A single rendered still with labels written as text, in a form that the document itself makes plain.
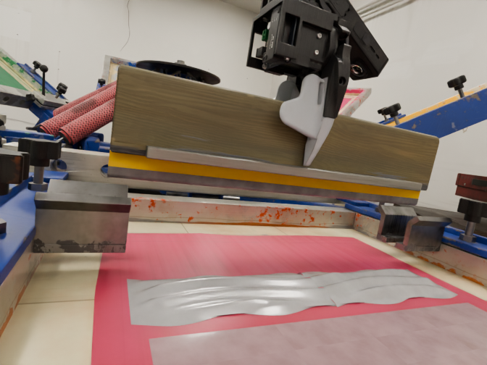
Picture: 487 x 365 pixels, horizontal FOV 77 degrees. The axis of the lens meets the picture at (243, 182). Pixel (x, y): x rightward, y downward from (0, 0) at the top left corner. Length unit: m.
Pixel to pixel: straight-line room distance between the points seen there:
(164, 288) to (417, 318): 0.23
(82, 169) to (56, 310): 0.30
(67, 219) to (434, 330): 0.33
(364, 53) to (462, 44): 2.46
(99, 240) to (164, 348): 0.12
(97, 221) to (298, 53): 0.24
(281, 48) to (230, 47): 4.55
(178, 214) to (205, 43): 4.34
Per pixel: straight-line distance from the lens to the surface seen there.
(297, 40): 0.32
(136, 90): 0.29
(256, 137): 0.32
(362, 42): 0.40
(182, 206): 0.49
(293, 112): 0.32
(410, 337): 0.31
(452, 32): 2.93
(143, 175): 0.31
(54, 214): 0.30
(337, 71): 0.33
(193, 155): 0.29
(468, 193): 1.44
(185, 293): 0.27
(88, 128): 0.91
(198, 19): 4.81
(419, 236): 0.51
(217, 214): 0.51
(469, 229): 0.55
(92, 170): 0.54
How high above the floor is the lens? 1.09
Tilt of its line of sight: 7 degrees down
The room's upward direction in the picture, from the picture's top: 9 degrees clockwise
